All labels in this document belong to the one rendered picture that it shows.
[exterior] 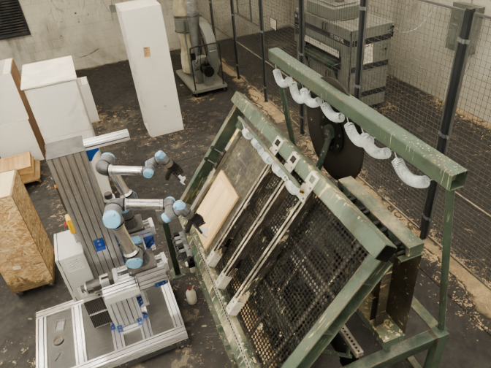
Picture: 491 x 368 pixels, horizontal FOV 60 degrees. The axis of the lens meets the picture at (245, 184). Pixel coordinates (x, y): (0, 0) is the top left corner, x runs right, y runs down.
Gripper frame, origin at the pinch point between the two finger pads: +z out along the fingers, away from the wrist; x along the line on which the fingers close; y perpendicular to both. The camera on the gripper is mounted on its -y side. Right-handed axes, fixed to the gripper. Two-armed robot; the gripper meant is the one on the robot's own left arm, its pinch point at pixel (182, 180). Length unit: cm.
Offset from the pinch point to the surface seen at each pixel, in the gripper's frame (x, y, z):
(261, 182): -64, 53, 3
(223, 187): -15.8, 24.7, 21.3
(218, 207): -25.1, 11.1, 27.5
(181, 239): -2, -39, 49
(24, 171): 301, -214, 15
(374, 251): -180, 79, -14
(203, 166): 30.9, 17.8, 22.8
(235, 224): -64, 18, 20
